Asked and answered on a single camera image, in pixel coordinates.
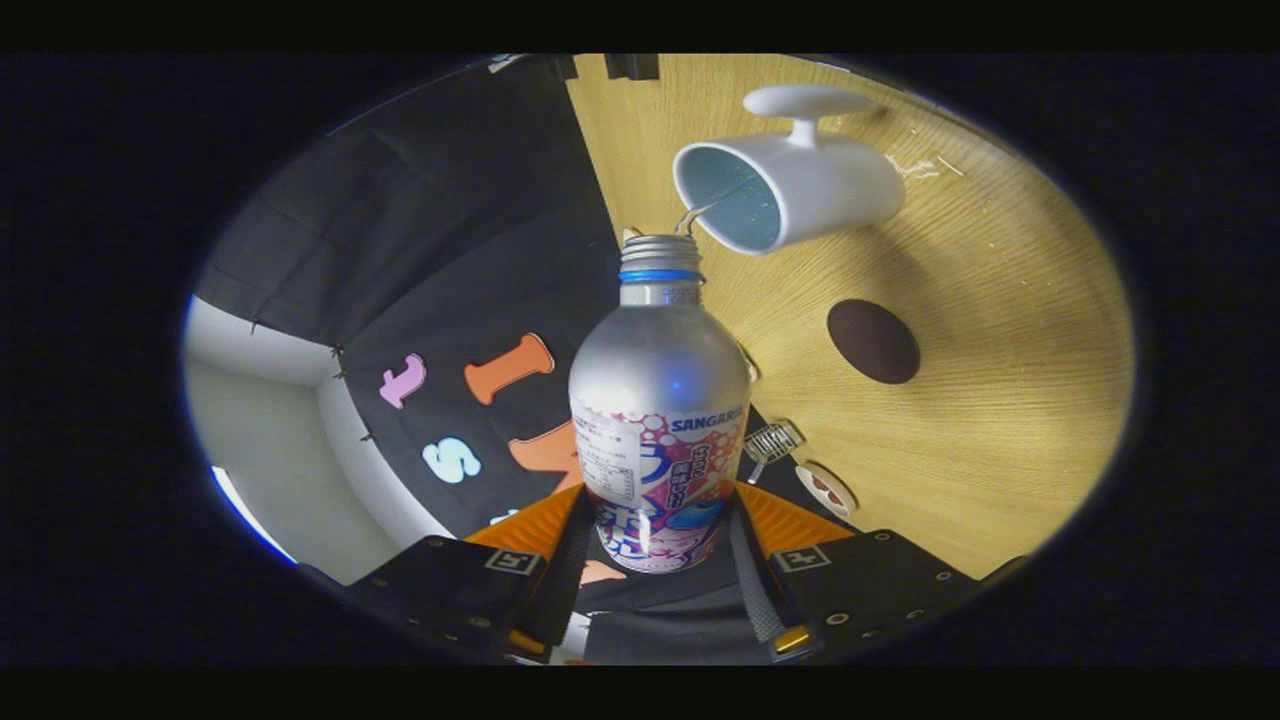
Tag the black table clamp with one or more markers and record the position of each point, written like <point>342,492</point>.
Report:
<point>560,67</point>
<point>632,67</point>

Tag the wooden table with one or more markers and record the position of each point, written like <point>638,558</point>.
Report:
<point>1000,400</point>

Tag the silver juice bottle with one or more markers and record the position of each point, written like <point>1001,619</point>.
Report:
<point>660,370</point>

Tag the brown food on plate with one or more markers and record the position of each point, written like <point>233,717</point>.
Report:
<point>826,488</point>

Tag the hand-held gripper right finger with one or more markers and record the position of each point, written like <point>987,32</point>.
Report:
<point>870,580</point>

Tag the white cup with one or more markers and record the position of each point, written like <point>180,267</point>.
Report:
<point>840,180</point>

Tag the grey oval plate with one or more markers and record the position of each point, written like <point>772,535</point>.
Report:
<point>845,505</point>

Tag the dark brown round coaster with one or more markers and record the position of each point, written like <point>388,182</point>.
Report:
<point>874,341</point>

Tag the black backdrop cloth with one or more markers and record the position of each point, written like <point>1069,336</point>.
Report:
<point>450,200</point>

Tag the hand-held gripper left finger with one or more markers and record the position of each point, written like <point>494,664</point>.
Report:
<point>450,590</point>

